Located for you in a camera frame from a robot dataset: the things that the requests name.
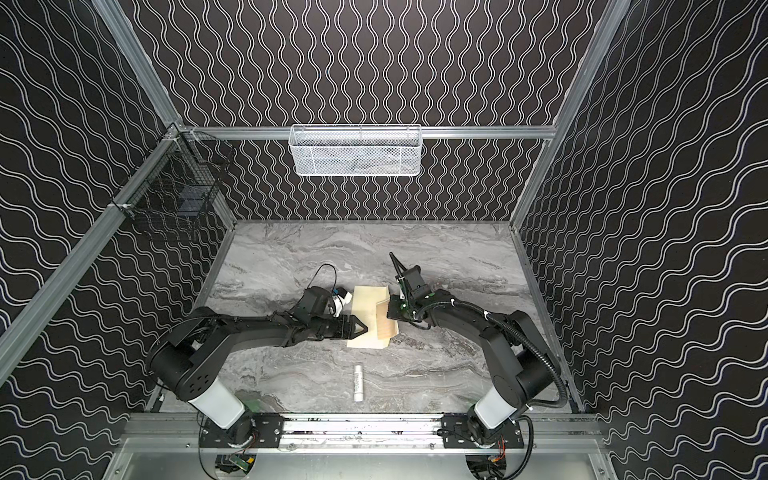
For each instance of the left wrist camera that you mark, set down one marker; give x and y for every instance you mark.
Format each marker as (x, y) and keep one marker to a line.
(339, 299)

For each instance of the cream envelope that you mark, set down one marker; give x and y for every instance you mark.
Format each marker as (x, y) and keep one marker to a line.
(363, 306)

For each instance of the white wire mesh basket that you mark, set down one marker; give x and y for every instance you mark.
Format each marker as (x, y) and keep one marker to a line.
(356, 150)

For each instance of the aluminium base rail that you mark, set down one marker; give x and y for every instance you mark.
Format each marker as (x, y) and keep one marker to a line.
(306, 433)

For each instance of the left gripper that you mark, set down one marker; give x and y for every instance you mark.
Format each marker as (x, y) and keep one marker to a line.
(337, 326)

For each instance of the black wire basket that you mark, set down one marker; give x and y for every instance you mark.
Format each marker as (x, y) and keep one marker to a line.
(176, 203)

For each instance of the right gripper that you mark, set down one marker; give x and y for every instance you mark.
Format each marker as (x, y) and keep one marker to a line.
(405, 299)

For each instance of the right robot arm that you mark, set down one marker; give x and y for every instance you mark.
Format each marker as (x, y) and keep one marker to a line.
(523, 370)

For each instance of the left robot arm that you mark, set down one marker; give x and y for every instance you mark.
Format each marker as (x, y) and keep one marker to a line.
(188, 359)

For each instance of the tan letter paper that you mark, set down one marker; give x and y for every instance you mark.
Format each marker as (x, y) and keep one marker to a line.
(385, 328)

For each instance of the white glue stick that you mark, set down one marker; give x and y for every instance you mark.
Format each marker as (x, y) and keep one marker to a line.
(358, 383)

